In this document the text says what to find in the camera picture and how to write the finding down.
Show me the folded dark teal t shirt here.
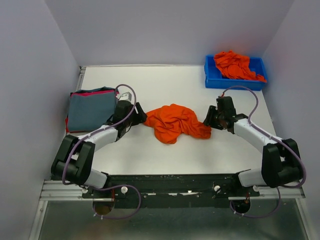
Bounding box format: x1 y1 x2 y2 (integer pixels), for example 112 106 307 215
71 86 115 95

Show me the crumpled orange t shirt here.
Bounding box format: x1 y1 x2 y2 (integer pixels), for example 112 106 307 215
213 50 267 83

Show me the orange t shirt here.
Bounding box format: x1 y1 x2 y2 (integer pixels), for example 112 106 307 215
213 50 267 83
144 103 212 145

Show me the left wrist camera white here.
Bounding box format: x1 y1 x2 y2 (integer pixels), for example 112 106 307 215
117 92 132 102

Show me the blue plastic bin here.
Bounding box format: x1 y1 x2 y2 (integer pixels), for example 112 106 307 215
204 54 268 91

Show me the black mounting base rail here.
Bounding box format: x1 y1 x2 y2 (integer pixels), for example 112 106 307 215
51 172 292 210

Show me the folded grey-blue t shirt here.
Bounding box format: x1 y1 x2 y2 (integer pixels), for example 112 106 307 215
67 94 118 133

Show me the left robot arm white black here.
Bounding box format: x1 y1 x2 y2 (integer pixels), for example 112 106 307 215
50 100 147 198

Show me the folded red t shirt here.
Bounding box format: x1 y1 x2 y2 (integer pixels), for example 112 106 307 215
65 117 71 134

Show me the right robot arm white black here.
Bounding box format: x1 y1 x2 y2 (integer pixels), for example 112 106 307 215
203 96 306 196

